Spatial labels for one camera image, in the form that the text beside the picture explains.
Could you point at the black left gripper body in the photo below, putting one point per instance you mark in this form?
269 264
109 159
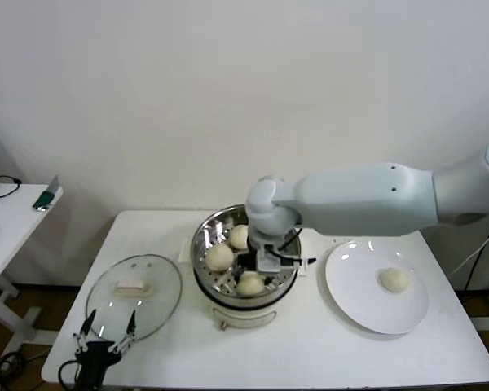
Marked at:
93 360

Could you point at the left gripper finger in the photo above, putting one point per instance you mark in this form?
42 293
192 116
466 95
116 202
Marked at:
83 334
130 330

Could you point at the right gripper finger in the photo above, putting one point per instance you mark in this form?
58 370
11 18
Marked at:
239 271
271 281

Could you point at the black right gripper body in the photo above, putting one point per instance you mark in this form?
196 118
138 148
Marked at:
252 258

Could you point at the white steamed baozi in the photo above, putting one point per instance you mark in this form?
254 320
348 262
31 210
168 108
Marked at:
219 257
238 238
394 280
250 285

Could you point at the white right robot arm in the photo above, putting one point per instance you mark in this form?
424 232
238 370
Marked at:
358 199

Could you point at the stainless steel steamer basket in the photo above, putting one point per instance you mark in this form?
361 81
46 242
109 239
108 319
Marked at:
212 228

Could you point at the white electric cooker base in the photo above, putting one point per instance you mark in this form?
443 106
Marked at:
244 315

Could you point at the white round plate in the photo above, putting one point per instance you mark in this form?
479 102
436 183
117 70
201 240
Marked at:
362 301

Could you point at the white side table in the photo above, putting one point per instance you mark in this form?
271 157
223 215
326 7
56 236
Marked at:
12 228

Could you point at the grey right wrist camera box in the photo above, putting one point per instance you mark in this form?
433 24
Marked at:
270 260

